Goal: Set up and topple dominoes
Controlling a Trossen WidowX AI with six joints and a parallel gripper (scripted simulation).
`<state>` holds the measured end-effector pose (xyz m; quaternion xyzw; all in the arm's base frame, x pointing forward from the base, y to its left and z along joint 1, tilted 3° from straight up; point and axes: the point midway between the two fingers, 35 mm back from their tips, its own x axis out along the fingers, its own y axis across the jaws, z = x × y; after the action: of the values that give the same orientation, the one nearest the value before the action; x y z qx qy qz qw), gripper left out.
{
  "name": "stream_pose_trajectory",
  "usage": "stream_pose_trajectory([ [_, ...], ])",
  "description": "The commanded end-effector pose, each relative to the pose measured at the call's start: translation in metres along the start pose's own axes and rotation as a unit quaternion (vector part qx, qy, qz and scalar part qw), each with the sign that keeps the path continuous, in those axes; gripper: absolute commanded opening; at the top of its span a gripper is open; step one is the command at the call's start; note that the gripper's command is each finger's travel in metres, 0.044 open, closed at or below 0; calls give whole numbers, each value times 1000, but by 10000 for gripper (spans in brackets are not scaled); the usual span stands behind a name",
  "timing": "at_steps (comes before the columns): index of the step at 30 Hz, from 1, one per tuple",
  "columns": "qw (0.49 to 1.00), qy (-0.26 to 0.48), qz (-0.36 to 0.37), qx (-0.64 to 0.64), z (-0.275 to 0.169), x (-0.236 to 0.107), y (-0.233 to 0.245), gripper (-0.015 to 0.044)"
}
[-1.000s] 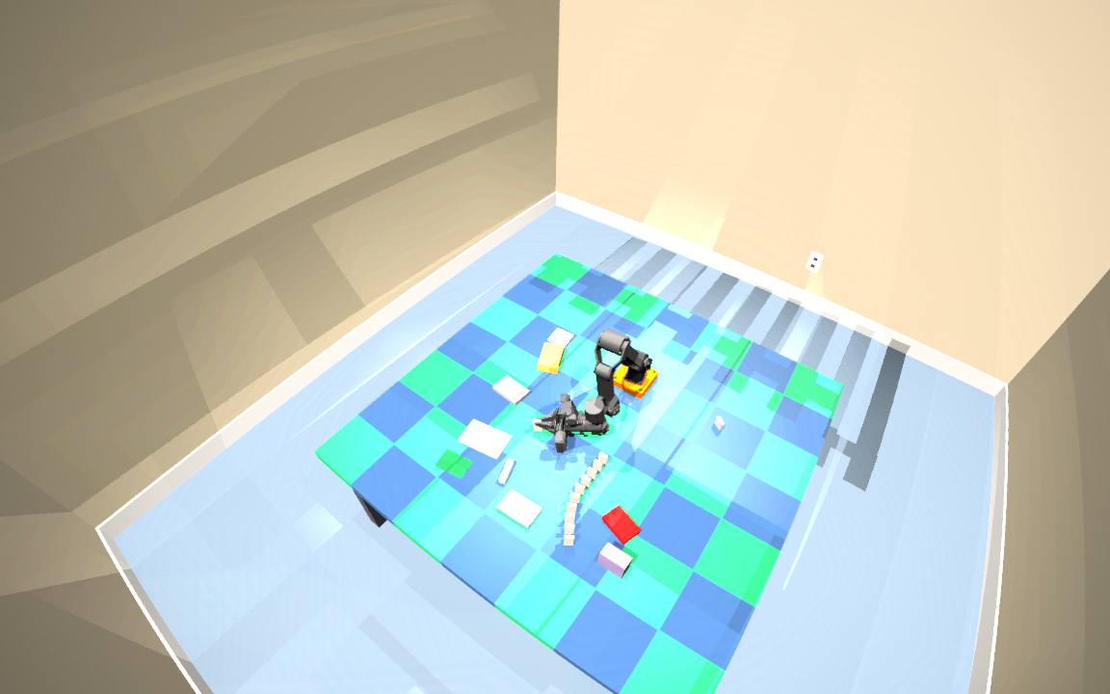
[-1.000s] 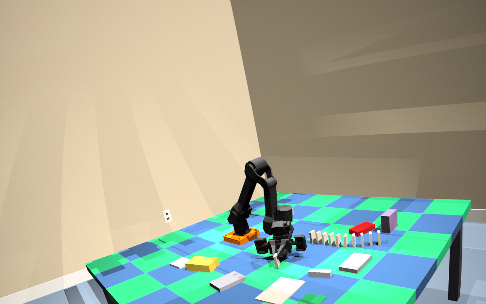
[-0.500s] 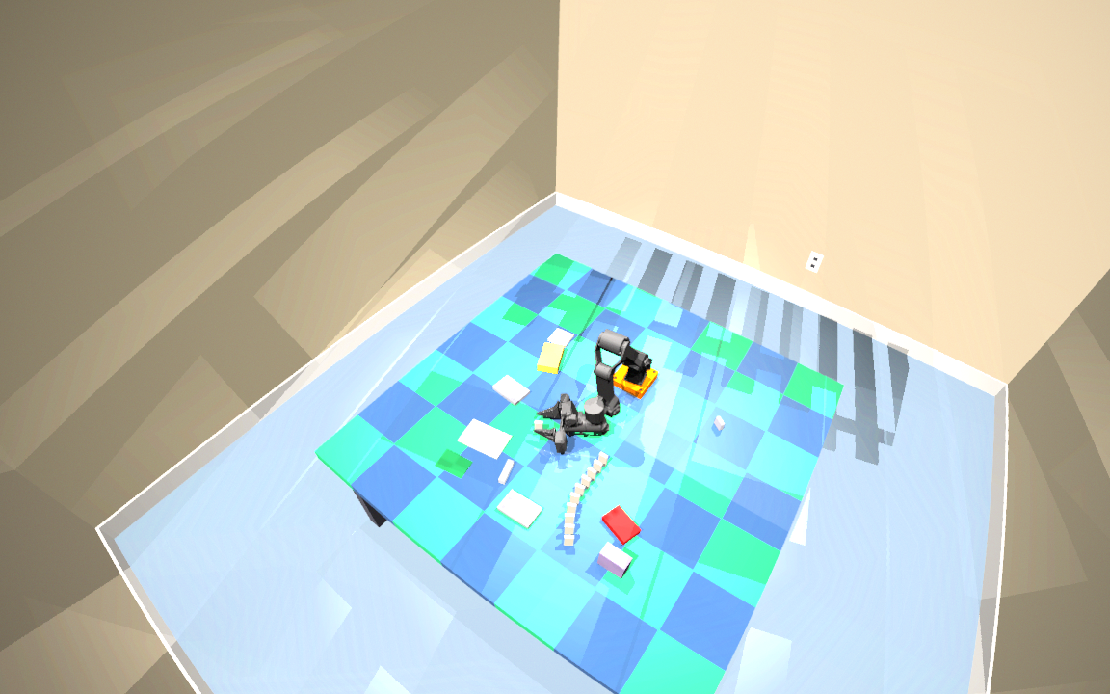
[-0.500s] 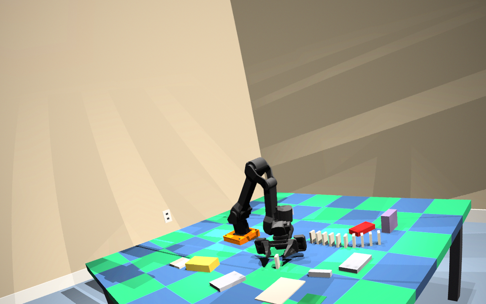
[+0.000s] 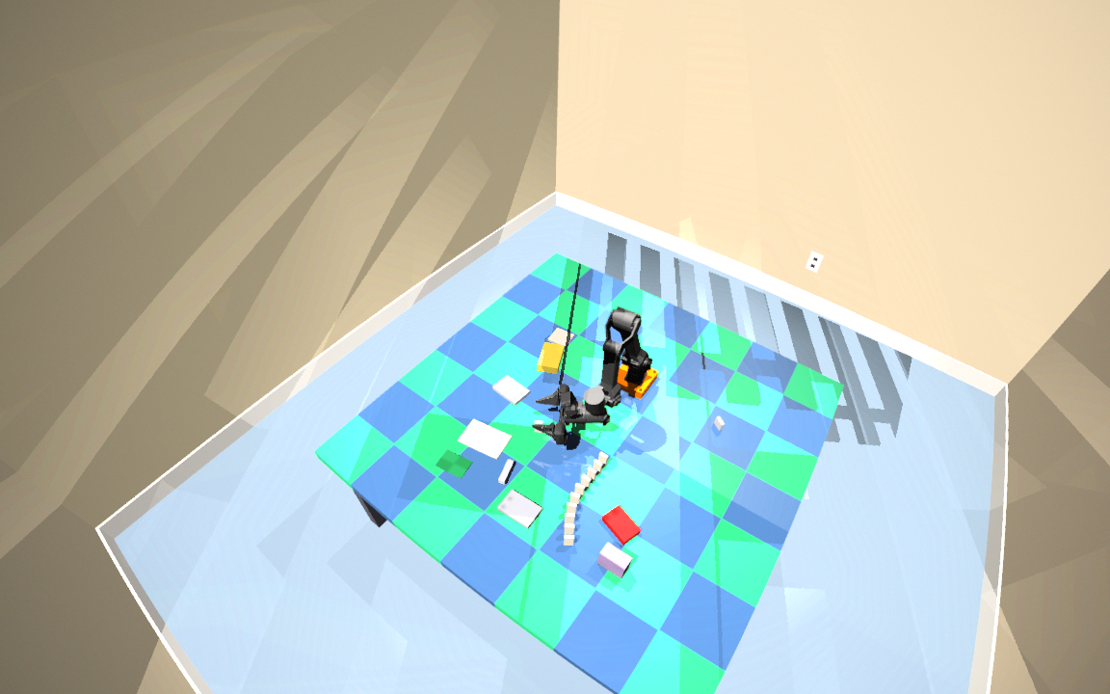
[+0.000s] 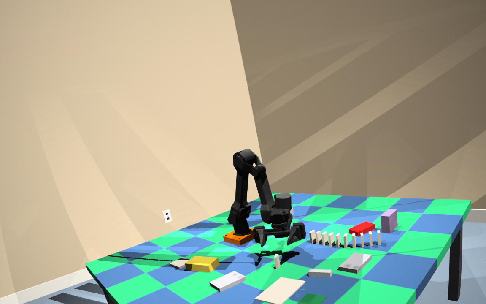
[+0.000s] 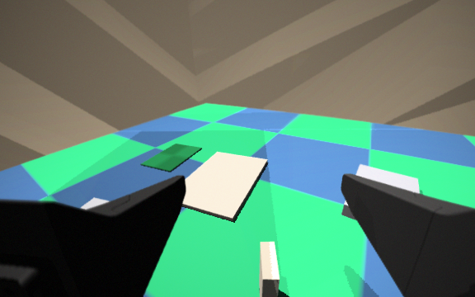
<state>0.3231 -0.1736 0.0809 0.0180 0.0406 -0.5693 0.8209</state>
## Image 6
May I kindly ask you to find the purple rectangular block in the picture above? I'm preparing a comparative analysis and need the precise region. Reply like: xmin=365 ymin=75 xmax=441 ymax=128
xmin=381 ymin=209 xmax=398 ymax=233

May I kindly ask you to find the red rectangular block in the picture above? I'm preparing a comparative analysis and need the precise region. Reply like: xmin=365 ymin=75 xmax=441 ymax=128
xmin=349 ymin=221 xmax=375 ymax=237

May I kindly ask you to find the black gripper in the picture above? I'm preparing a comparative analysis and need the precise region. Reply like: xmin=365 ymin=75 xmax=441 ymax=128
xmin=252 ymin=219 xmax=306 ymax=247

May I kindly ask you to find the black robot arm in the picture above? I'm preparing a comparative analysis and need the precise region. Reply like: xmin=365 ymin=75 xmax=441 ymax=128
xmin=227 ymin=149 xmax=293 ymax=236

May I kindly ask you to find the yellow rectangular block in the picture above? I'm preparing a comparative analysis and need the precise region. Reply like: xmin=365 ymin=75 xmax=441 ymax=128
xmin=185 ymin=256 xmax=220 ymax=273

